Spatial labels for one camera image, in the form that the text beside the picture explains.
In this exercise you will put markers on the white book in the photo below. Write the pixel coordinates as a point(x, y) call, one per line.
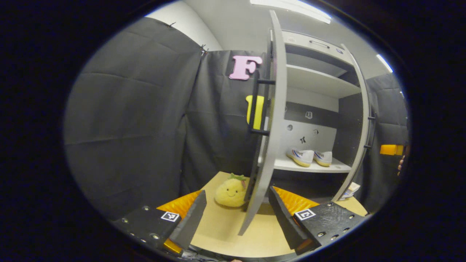
point(351, 189)

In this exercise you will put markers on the black backdrop cloth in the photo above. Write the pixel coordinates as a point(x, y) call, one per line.
point(127, 109)

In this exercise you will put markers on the white canvas shoe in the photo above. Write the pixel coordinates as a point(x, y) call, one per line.
point(323, 158)
point(300, 156)

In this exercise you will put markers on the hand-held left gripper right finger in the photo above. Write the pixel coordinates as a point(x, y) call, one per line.
point(284, 218)

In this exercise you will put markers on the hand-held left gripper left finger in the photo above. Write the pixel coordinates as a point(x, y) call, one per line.
point(193, 218)

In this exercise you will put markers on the yellow pineapple plush toy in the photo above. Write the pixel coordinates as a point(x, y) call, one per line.
point(229, 193)

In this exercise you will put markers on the white shoe cabinet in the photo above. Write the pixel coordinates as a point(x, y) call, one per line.
point(313, 87)

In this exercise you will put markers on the ceiling light panel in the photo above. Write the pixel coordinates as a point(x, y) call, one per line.
point(291, 7)
point(384, 63)

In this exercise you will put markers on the white shoe cabinet door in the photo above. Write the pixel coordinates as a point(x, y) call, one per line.
point(365, 127)
point(275, 145)

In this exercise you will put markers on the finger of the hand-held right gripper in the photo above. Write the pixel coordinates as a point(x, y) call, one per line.
point(389, 149)

